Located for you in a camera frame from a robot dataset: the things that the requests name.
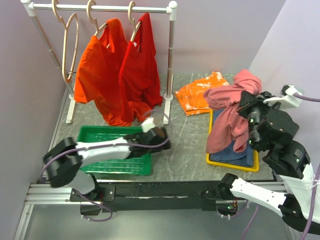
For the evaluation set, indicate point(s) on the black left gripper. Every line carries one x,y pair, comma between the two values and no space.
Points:
166,145

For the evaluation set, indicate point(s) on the blue checked shirt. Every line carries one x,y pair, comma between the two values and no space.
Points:
230,121

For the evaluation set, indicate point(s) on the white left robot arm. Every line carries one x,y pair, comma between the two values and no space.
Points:
64,162

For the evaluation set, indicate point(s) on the aluminium frame rail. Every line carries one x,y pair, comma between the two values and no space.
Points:
42,194

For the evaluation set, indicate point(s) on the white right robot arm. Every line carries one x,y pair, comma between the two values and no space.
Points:
272,130

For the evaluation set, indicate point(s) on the yellow plastic tray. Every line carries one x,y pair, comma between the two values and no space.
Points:
232,165

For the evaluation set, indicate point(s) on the beige hanger with red shirt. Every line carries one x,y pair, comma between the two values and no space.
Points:
132,21

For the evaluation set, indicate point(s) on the empty beige hanger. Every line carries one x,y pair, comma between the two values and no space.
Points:
67,75

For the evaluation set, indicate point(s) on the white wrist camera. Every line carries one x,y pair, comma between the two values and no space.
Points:
148,124
287,99

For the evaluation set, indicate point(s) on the red t shirt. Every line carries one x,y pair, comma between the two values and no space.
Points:
139,82

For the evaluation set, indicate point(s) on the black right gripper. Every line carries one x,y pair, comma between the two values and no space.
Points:
246,98

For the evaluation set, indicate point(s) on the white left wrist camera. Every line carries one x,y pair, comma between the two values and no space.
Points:
148,124

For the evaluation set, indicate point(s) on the orange t shirt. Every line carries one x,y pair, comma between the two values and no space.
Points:
97,76

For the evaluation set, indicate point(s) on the white clothes rack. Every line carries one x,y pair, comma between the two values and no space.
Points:
91,6

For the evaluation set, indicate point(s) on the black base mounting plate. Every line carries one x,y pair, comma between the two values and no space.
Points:
171,195

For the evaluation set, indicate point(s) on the dusty pink t shirt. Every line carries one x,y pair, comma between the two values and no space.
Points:
222,97

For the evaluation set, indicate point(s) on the orange white patterned shirt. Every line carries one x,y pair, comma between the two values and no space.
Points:
190,96

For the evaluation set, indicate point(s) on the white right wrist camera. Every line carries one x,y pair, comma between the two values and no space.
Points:
287,99

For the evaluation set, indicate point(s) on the green plastic tray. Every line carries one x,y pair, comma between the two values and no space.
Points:
140,166

